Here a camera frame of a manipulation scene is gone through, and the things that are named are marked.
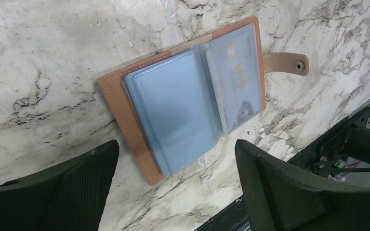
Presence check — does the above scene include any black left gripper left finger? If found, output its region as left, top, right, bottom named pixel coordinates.
left=0, top=140, right=119, bottom=231

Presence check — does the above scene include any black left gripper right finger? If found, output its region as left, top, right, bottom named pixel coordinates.
left=235, top=140, right=370, bottom=231

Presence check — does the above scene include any tan leather card holder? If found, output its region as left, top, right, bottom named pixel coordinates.
left=99, top=16, right=310, bottom=186

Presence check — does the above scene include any silver vip credit card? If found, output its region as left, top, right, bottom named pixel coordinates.
left=205, top=24, right=263, bottom=133

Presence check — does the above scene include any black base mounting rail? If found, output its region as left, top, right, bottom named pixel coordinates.
left=199, top=106, right=370, bottom=231

